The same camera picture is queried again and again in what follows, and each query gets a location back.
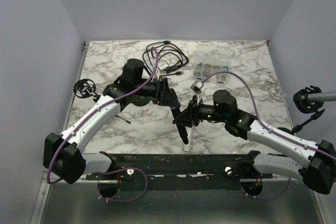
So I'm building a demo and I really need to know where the white microphone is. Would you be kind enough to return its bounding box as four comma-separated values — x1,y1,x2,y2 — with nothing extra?
184,127,194,152

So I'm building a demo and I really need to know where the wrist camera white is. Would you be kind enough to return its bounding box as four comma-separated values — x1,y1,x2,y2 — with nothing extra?
155,60,169,79
190,79,205,101

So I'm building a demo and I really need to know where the black usb cable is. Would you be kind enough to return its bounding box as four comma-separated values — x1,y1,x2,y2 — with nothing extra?
142,39,190,76

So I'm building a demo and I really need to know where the black tripod mic stand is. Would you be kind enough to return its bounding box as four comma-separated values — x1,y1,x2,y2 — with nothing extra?
73,78,131,124

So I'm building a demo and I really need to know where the grey microphone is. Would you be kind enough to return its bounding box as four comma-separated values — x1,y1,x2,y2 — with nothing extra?
305,91,336,103

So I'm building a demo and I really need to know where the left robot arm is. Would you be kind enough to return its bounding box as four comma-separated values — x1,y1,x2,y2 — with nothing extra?
43,59,181,184

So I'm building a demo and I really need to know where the clear plastic screw box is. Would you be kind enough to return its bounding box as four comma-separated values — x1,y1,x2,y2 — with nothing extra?
192,45,234,80

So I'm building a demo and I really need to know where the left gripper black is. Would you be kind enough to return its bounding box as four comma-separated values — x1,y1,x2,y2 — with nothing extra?
133,77,181,107

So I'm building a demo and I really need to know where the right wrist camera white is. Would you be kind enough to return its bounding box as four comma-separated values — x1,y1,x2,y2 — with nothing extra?
190,79,205,101

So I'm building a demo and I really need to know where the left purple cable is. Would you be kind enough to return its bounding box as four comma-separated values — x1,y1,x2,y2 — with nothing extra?
46,47,160,185

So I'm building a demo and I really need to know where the black round-base mic stand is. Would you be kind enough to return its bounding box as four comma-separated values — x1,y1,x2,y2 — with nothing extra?
130,95,151,107

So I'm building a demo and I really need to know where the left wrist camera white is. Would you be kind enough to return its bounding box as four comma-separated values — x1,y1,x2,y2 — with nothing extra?
155,60,169,79

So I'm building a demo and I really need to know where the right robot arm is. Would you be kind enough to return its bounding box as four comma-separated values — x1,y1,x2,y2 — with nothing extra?
173,90,335,195

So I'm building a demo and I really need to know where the right black round-base stand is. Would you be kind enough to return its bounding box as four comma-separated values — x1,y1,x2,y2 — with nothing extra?
275,85,326,135

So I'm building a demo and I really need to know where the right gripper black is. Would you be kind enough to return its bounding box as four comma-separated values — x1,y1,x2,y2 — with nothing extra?
174,94,228,126

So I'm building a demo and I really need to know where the black microphone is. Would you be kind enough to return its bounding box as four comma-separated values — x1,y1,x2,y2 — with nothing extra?
171,108,189,145

